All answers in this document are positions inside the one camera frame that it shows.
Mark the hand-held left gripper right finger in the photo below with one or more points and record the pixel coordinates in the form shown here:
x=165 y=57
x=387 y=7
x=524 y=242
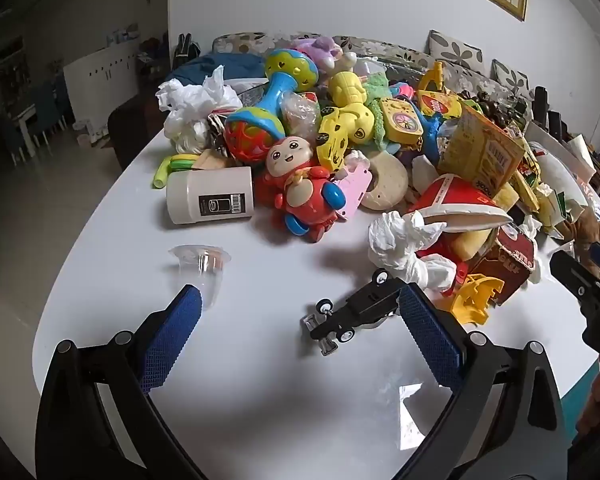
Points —
x=430 y=340

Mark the blue green rattle toy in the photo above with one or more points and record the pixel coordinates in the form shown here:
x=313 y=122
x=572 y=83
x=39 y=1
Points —
x=275 y=95

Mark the purple plush toy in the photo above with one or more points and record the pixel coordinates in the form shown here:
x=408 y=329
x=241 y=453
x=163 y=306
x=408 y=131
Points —
x=320 y=50

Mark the round beige biscuit toy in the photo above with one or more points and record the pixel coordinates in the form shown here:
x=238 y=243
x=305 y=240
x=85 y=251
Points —
x=387 y=180

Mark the brown red cardboard box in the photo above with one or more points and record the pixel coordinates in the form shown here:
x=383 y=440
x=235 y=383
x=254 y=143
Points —
x=510 y=260

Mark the red doll toy car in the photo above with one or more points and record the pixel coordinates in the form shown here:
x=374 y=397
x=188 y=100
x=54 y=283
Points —
x=300 y=190

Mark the clear plastic bag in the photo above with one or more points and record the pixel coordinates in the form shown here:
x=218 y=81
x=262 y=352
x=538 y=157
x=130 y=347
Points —
x=300 y=112

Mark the dining chair set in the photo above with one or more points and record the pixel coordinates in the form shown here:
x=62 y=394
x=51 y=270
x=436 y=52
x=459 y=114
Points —
x=35 y=115

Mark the yellow plastic toy vehicle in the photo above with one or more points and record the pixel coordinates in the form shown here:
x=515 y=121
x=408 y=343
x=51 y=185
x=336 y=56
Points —
x=475 y=295

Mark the green yellow plastic toy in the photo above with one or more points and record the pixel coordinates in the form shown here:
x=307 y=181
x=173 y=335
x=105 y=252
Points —
x=172 y=167

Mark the white plastic bag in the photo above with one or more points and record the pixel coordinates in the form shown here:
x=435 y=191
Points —
x=190 y=105

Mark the short black bottle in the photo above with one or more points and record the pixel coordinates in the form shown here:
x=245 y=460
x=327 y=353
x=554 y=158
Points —
x=555 y=121

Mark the blue cushion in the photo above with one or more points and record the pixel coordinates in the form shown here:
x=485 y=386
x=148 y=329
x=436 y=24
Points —
x=220 y=67

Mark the red paper bowl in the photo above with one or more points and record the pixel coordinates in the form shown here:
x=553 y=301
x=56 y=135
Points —
x=455 y=197

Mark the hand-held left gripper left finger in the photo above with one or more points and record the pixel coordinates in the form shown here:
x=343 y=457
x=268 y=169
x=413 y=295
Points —
x=172 y=340

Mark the white cylindrical container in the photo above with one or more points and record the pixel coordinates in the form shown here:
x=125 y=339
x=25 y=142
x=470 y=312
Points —
x=210 y=192

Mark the yellow cardboard box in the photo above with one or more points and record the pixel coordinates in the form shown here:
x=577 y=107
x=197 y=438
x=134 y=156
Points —
x=485 y=150

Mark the yellow red-label snack packet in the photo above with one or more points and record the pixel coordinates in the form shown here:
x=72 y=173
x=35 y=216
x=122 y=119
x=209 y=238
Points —
x=437 y=105

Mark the yellow toy phone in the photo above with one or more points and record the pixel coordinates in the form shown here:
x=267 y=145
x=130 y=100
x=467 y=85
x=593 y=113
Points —
x=402 y=120

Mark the black bag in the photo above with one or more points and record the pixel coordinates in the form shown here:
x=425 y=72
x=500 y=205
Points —
x=185 y=50

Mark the white cabinet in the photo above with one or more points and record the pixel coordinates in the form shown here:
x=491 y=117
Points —
x=100 y=80

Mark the black toy race car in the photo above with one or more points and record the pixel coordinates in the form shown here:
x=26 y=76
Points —
x=365 y=305

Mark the brown plush toy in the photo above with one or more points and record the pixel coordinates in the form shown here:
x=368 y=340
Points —
x=585 y=225

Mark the yellow figure toy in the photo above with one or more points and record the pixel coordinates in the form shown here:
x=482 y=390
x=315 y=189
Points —
x=347 y=87

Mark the yellow toy car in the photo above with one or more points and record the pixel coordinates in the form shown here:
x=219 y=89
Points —
x=337 y=132

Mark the green towel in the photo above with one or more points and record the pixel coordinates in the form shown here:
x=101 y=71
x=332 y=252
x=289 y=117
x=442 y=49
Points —
x=377 y=125

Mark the blue toy dinosaur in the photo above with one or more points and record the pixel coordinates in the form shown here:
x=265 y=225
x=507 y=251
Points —
x=432 y=132

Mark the white cardboard box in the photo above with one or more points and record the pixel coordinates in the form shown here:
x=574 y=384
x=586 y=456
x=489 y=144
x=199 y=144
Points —
x=550 y=147

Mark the clear plastic cup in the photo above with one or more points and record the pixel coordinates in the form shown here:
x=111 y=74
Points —
x=202 y=265

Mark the floral sofa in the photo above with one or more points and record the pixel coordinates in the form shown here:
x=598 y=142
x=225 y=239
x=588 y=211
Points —
x=455 y=52

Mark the pink rabbit toy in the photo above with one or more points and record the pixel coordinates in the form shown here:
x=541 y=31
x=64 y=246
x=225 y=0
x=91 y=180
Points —
x=355 y=185

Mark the wooden block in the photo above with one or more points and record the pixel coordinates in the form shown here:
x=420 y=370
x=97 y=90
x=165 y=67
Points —
x=210 y=160

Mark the tall black bottle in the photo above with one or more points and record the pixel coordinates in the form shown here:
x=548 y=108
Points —
x=541 y=105

